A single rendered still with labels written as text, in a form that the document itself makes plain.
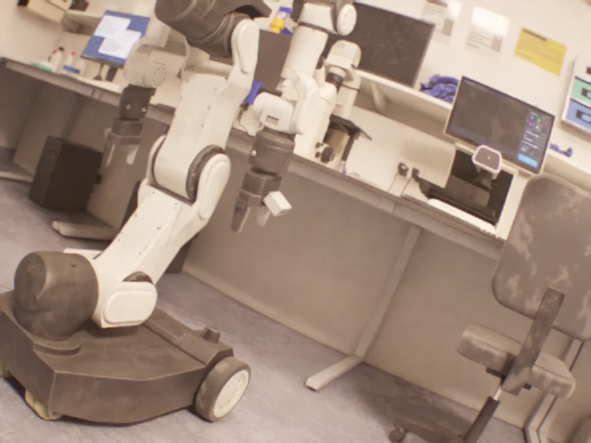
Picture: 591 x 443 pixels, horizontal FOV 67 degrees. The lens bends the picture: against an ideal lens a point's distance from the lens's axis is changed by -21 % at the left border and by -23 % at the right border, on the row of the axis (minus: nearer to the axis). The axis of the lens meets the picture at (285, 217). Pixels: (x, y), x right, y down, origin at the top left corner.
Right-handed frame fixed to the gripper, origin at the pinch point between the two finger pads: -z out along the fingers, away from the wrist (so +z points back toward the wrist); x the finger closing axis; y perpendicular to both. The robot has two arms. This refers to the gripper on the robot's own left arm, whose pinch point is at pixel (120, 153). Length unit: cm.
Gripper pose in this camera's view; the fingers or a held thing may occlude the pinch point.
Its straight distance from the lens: 147.2
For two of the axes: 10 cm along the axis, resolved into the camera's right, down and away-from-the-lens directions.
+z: 3.0, -9.2, -2.5
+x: 4.5, -1.0, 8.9
